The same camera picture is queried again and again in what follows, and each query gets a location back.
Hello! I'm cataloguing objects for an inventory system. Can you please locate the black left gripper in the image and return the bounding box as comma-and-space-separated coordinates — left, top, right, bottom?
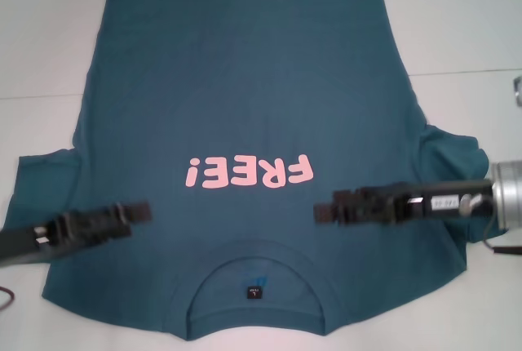
0, 201, 153, 267

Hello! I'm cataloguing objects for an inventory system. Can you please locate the right arm cable with connector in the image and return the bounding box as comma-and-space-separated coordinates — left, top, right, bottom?
464, 195, 522, 256

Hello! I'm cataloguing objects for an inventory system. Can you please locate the arm cable with connector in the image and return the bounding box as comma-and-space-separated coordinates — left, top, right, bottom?
464, 195, 522, 256
0, 285, 17, 312

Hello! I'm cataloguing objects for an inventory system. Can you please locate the left arm cable with connector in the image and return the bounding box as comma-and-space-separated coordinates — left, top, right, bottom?
0, 285, 17, 312

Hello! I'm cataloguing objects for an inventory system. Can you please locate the teal FREE print t-shirt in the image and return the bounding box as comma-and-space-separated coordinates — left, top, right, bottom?
14, 0, 490, 326

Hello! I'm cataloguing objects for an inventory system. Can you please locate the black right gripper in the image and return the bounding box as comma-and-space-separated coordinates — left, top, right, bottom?
313, 179, 495, 228

